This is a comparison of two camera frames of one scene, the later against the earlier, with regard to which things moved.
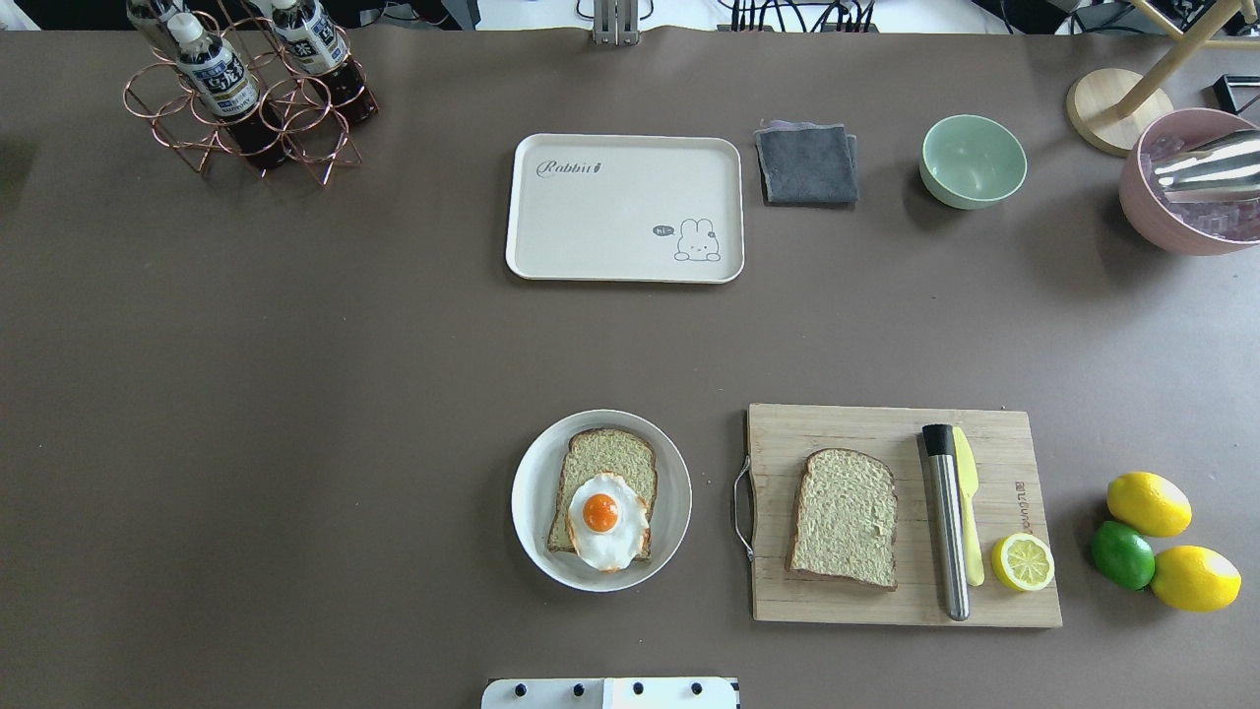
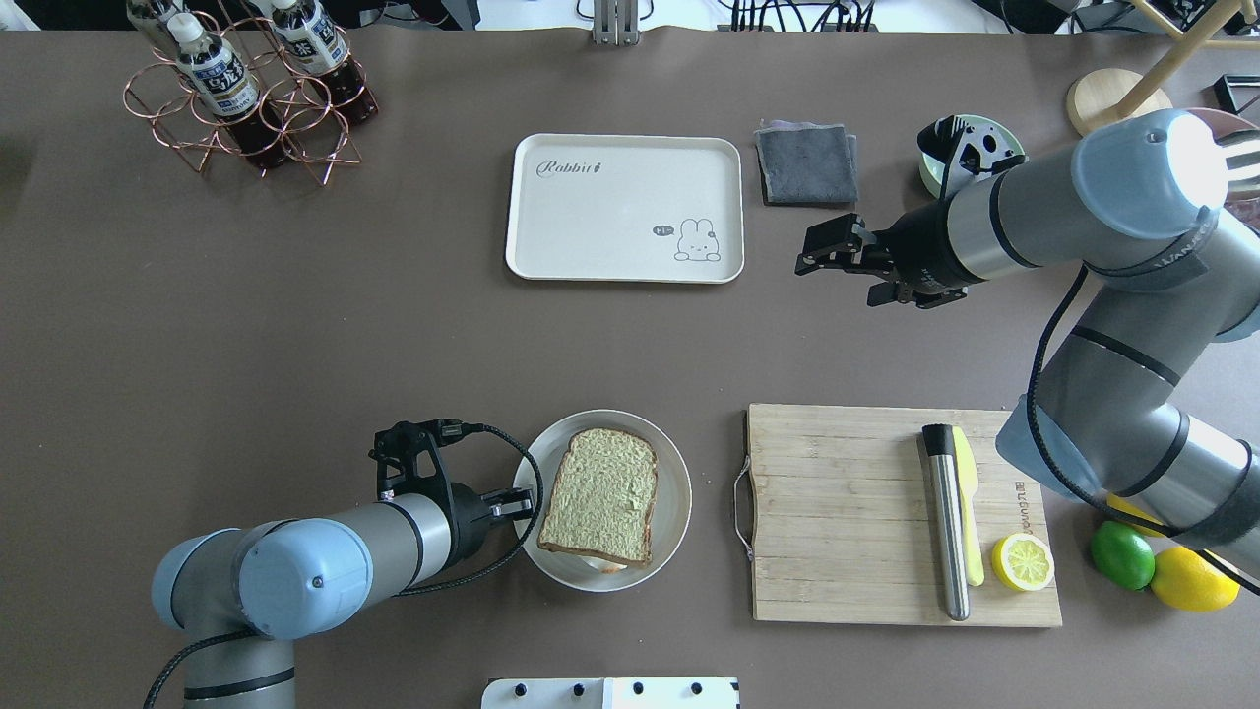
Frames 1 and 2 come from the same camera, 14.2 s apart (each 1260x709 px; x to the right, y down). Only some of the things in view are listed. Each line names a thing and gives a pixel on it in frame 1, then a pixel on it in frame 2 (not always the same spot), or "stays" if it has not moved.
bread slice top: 845,519 → 602,500
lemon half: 1024,561 stays
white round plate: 534,493 stays
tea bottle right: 315,46 stays
